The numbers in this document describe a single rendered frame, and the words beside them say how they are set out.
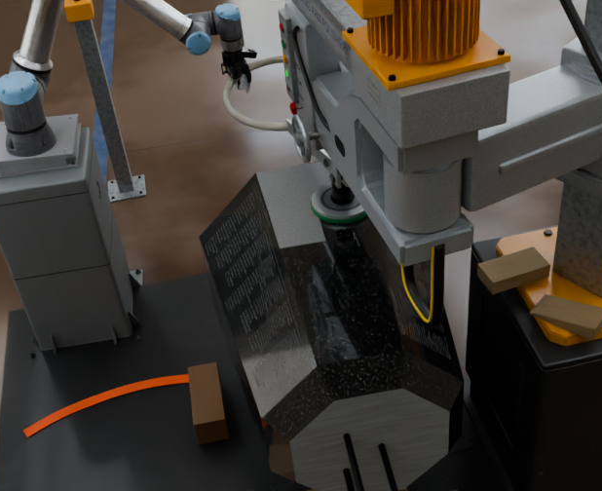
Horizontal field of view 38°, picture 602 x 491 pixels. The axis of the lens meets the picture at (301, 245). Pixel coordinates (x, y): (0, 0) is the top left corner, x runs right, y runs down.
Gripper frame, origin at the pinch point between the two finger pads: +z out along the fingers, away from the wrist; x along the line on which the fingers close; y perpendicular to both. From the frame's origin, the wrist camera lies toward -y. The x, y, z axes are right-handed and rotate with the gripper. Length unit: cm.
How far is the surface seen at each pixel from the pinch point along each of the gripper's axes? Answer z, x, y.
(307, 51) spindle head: -65, 79, 44
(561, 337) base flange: 4, 165, 39
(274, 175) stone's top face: 1, 48, 34
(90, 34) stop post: 5, -99, 3
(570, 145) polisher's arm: -58, 156, 33
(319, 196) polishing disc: -3, 72, 37
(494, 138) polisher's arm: -69, 146, 53
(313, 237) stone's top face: -2, 82, 53
